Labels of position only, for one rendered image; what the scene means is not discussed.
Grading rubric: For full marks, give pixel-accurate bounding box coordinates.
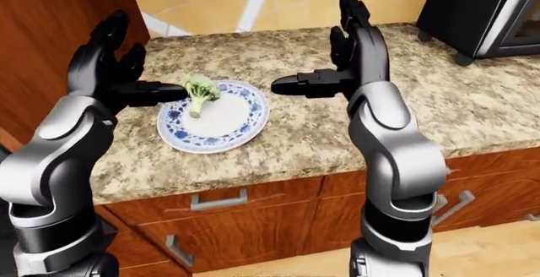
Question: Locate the silver drawer handle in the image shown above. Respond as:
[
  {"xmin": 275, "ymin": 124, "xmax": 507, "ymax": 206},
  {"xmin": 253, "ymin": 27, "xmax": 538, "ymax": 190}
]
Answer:
[{"xmin": 189, "ymin": 187, "xmax": 249, "ymax": 211}]

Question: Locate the green broccoli floret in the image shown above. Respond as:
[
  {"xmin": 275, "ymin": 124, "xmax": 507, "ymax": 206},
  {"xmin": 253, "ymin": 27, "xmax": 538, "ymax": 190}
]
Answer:
[{"xmin": 183, "ymin": 74, "xmax": 222, "ymax": 120}]

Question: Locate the tall wooden cabinet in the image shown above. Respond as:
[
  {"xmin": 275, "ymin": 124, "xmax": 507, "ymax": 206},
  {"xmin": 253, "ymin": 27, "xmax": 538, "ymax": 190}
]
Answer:
[{"xmin": 0, "ymin": 0, "xmax": 152, "ymax": 151}]

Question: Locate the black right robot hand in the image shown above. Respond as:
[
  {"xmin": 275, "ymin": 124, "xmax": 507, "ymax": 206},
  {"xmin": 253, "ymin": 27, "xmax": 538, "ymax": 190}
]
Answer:
[{"xmin": 270, "ymin": 0, "xmax": 391, "ymax": 101}]

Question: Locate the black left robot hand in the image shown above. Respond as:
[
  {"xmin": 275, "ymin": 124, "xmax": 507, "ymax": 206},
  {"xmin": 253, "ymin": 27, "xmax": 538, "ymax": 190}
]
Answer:
[{"xmin": 67, "ymin": 9, "xmax": 189, "ymax": 116}]

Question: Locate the black toaster oven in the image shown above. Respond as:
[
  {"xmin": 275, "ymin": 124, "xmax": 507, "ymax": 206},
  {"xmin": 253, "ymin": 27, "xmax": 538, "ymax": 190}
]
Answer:
[{"xmin": 416, "ymin": 0, "xmax": 540, "ymax": 67}]

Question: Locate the blue patterned white plate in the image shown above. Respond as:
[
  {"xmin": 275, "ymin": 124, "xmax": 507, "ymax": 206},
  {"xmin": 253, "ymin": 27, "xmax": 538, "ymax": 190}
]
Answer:
[{"xmin": 156, "ymin": 79, "xmax": 271, "ymax": 155}]

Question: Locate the wooden base cabinet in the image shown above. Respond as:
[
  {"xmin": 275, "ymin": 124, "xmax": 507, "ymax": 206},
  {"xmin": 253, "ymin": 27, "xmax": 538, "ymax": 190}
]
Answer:
[{"xmin": 94, "ymin": 145, "xmax": 540, "ymax": 277}]

